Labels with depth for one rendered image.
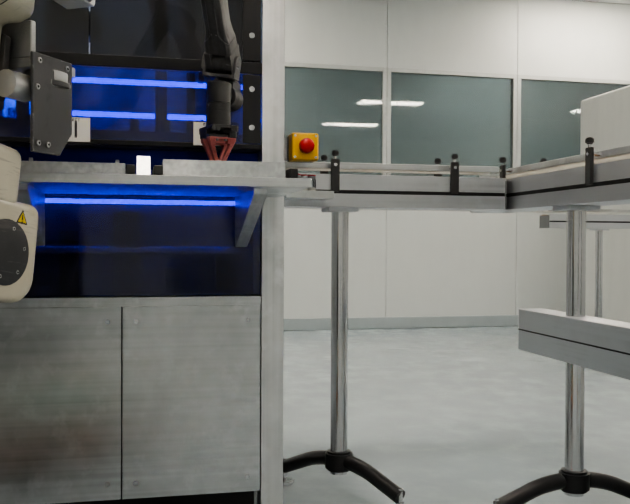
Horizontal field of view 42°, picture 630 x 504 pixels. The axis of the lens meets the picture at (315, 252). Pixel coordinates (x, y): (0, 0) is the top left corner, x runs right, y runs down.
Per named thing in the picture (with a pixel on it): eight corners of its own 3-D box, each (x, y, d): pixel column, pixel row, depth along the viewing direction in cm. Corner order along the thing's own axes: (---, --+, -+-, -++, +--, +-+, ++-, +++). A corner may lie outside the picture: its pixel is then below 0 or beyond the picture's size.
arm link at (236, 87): (202, 50, 190) (237, 54, 189) (219, 61, 202) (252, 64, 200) (195, 101, 191) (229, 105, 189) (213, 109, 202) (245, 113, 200)
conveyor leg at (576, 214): (550, 490, 220) (552, 206, 219) (580, 488, 222) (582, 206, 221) (567, 500, 211) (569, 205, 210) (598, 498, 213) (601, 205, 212)
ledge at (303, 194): (276, 200, 227) (277, 193, 227) (322, 200, 230) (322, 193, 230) (286, 197, 213) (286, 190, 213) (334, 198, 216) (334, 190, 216)
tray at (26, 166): (21, 186, 207) (21, 173, 206) (126, 188, 212) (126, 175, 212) (0, 176, 173) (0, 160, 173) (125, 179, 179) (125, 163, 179)
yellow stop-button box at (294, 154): (286, 162, 220) (287, 135, 220) (312, 163, 222) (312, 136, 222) (292, 159, 213) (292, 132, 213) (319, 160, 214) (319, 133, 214)
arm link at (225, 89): (202, 77, 189) (226, 76, 188) (213, 82, 196) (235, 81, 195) (202, 106, 190) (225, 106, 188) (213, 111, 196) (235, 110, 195)
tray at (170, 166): (159, 186, 203) (159, 172, 203) (262, 188, 208) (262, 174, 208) (163, 175, 170) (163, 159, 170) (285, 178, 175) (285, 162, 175)
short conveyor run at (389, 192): (277, 205, 222) (277, 148, 222) (268, 208, 237) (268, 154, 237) (508, 209, 237) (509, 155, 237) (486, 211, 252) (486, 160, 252)
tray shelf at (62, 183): (0, 194, 205) (0, 186, 205) (273, 198, 221) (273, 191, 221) (-39, 180, 159) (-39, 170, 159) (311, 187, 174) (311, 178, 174)
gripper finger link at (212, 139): (226, 171, 197) (226, 132, 197) (236, 169, 190) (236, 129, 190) (199, 170, 194) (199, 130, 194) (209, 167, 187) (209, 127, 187)
